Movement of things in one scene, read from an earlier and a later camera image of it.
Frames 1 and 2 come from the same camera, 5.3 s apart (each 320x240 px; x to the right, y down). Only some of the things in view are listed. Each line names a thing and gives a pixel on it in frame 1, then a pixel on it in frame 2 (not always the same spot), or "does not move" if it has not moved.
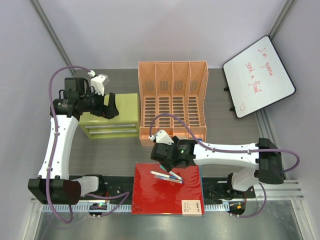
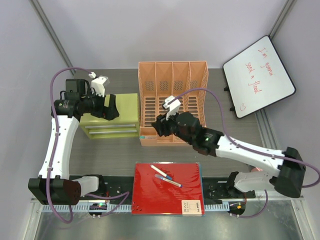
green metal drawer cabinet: x=125 y=124 does not move
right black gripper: x=168 y=166 -> x=161 y=125
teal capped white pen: x=172 y=173 -> x=147 y=137
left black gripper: x=108 y=111 does not move
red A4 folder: x=154 y=196 does not move
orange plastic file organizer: x=177 y=88 does not move
